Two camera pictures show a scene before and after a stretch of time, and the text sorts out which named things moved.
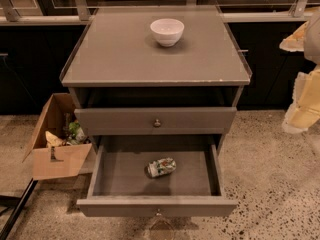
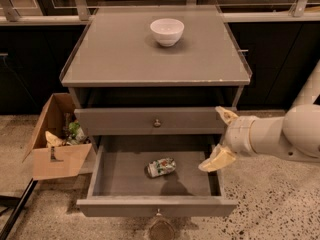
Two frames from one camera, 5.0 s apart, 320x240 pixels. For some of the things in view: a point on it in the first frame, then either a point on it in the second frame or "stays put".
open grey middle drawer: x=146 y=175 stays put
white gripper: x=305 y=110 -> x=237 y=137
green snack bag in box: x=77 y=135 stays put
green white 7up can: x=158 y=167 stays put
